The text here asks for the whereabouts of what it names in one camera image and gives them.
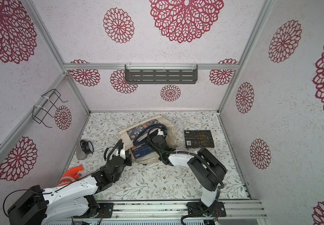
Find cream canvas tote bag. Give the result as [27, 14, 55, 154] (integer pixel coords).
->
[119, 115, 178, 165]

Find black gold patterned book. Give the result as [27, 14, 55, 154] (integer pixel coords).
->
[184, 130, 215, 148]

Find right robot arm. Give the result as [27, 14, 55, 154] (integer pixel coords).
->
[147, 128, 227, 210]

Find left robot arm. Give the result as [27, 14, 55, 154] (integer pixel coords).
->
[3, 139, 132, 225]

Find red toy figure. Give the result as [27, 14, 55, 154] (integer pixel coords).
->
[57, 165, 83, 187]

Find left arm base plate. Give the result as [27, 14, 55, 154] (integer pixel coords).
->
[73, 203, 114, 219]

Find grey slotted wall shelf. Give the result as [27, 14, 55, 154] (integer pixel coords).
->
[125, 64, 198, 84]

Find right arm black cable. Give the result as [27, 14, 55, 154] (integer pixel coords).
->
[146, 126, 226, 225]

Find black wire wall rack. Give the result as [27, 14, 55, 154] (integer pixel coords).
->
[31, 89, 68, 128]

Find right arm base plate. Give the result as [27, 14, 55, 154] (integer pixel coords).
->
[187, 201, 227, 217]

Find aluminium rail frame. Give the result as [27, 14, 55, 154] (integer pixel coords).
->
[31, 199, 268, 225]

